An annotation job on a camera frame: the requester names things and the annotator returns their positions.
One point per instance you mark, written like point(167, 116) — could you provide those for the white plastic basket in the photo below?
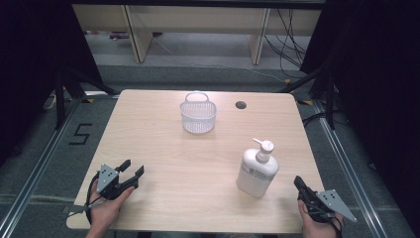
point(198, 115)

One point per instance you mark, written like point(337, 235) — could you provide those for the beige wooden bench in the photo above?
point(198, 18)

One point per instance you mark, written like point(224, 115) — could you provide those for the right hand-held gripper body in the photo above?
point(333, 203)

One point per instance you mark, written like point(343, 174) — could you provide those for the aluminium floor rail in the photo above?
point(346, 172)
point(39, 168)

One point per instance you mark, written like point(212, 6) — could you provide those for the person's right hand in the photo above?
point(315, 229)

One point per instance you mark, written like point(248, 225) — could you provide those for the black metal stand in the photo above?
point(330, 99)
point(60, 99)

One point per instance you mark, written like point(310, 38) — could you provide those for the dark curtain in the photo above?
point(379, 82)
point(29, 66)

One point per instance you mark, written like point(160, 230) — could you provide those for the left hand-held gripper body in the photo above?
point(107, 178)

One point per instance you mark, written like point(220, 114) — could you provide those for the white pump bottle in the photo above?
point(257, 173)

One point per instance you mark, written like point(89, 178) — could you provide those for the person's left hand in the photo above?
point(105, 211)

